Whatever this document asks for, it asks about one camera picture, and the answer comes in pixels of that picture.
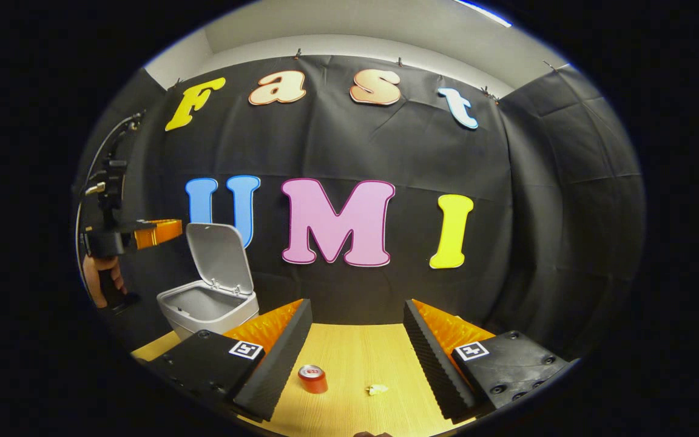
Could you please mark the red pop can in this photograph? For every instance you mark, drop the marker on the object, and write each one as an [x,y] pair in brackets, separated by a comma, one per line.
[313,381]

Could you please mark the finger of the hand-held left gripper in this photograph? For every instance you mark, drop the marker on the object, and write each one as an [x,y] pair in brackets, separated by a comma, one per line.
[158,233]

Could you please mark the wooden desktop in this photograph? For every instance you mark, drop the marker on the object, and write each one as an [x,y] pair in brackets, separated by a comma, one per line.
[361,364]

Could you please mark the white desktop garbage bin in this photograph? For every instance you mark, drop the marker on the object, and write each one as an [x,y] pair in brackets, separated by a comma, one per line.
[216,303]

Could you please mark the paper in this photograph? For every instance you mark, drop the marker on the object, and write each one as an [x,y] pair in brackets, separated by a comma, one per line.
[378,389]

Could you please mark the black backdrop cloth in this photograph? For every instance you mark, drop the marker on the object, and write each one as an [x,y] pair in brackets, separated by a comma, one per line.
[398,152]

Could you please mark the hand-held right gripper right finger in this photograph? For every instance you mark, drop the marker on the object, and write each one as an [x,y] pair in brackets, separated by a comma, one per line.
[431,358]

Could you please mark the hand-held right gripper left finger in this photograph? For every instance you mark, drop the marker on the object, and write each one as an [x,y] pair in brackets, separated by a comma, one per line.
[280,364]

